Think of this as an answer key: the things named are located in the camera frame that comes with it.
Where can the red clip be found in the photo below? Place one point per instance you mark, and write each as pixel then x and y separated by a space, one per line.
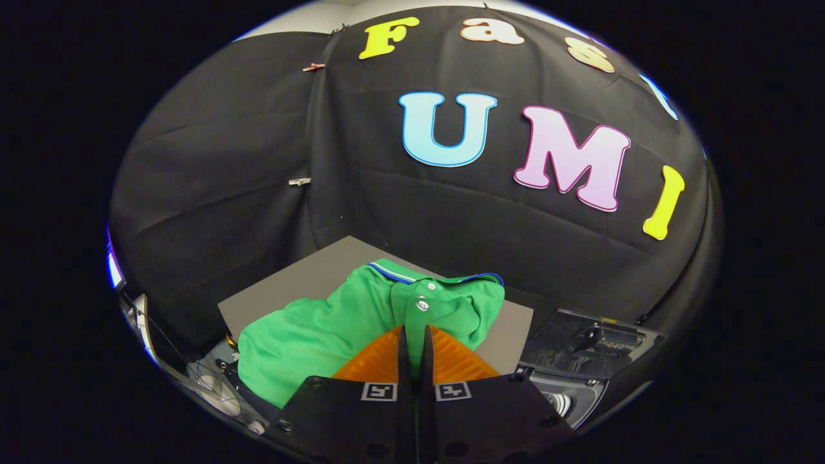
pixel 314 66

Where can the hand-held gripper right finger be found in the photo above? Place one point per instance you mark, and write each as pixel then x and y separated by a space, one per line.
pixel 490 425

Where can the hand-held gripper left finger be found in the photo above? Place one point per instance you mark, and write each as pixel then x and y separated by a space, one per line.
pixel 348 425

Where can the silver clip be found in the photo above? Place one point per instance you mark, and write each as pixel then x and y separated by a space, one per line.
pixel 300 182

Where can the grey washing machine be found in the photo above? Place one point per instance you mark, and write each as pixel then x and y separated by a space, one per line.
pixel 573 403

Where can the green polo shirt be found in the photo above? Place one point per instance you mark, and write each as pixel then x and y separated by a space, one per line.
pixel 309 341

